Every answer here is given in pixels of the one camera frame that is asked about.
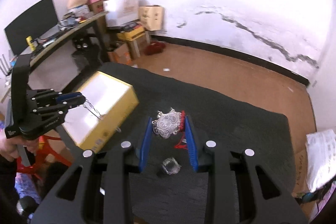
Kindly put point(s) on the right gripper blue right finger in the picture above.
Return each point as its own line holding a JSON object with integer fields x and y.
{"x": 192, "y": 143}

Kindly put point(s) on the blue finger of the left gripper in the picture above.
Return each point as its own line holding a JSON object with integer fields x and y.
{"x": 60, "y": 99}
{"x": 74, "y": 102}

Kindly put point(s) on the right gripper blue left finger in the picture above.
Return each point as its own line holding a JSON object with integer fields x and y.
{"x": 144, "y": 148}

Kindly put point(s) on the silver ornate jewelry piece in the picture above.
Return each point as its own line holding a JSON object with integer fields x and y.
{"x": 168, "y": 124}

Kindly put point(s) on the person left hand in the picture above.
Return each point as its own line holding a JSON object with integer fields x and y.
{"x": 9, "y": 147}

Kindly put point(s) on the yellow cardboard box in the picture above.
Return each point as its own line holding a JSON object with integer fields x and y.
{"x": 109, "y": 101}

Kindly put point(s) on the black dotted table mat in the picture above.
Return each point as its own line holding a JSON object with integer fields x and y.
{"x": 228, "y": 187}

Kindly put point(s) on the red plastic stool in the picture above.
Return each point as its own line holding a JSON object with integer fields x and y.
{"x": 44, "y": 150}

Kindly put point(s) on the wooden desk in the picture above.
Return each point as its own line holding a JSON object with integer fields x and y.
{"x": 69, "y": 35}

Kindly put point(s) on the black flat monitor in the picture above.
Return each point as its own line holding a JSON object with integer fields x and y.
{"x": 34, "y": 22}

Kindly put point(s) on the yellow storage box on floor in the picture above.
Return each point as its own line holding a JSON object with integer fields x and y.
{"x": 130, "y": 33}

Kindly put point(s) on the red cloth on floor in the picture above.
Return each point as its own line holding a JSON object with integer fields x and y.
{"x": 154, "y": 48}

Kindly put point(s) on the white paper shopping bag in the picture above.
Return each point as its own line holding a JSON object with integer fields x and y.
{"x": 120, "y": 12}

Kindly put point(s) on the beige paper shopping bag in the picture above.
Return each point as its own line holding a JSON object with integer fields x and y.
{"x": 151, "y": 17}

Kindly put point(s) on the white plastic package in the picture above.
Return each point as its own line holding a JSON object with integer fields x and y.
{"x": 320, "y": 148}

